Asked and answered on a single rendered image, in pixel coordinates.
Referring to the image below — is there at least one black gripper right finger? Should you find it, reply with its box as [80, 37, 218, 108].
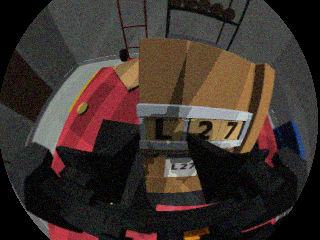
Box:
[187, 132, 269, 204]

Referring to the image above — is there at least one yellow flat disc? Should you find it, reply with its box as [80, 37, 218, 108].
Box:
[77, 103, 89, 115]

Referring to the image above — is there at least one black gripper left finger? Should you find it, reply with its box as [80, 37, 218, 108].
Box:
[56, 132, 140, 204]

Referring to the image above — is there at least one white paper ticket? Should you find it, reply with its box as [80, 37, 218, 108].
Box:
[164, 157, 196, 177]

